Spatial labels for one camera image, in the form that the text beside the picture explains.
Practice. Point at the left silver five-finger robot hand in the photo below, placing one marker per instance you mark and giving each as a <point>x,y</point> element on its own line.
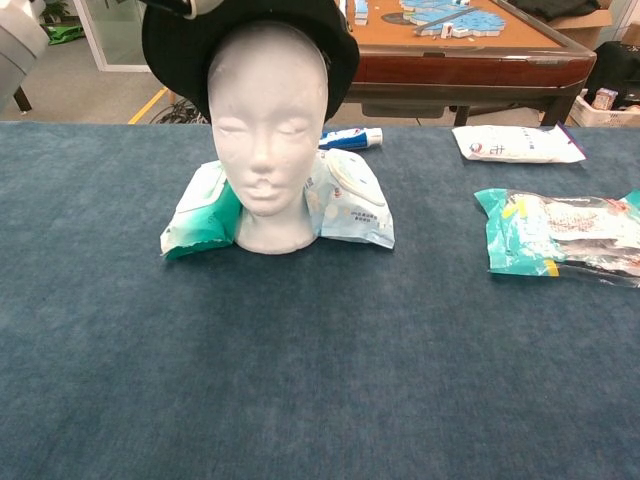
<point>190,7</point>

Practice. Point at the black baseball cap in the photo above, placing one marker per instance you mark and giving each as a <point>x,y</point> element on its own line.
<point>175,55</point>

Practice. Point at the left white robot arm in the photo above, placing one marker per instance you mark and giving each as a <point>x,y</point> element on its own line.
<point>15,50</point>

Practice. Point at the white foam mannequin head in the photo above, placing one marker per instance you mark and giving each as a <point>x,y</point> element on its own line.
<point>270,150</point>

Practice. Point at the green wet wipes pack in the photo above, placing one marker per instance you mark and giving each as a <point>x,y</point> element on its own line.
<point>200,215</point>

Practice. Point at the blue white toothpaste tube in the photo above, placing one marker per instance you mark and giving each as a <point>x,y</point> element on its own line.
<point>355,137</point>

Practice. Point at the light blue wet wipes pack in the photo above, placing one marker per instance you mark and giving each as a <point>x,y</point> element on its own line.
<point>350,210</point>

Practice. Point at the blue mahjong tile cluster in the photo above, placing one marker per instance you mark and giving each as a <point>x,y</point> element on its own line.
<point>450,17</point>

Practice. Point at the brown mahjong table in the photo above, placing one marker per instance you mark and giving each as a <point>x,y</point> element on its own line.
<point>450,70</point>

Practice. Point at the white printed pouch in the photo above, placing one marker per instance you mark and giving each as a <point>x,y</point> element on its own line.
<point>515,145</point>

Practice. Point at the blue felt table cover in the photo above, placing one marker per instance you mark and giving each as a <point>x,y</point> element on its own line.
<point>300,360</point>

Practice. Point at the large cardboard box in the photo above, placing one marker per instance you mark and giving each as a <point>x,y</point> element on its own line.
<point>585,27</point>

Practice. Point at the white plastic basket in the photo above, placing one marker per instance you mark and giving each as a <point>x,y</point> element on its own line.
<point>600,116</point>

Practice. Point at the teal clear snack bag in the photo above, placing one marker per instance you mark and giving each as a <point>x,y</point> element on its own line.
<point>550,235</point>

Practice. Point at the black bag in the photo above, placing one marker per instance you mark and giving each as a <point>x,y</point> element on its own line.
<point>617,65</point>

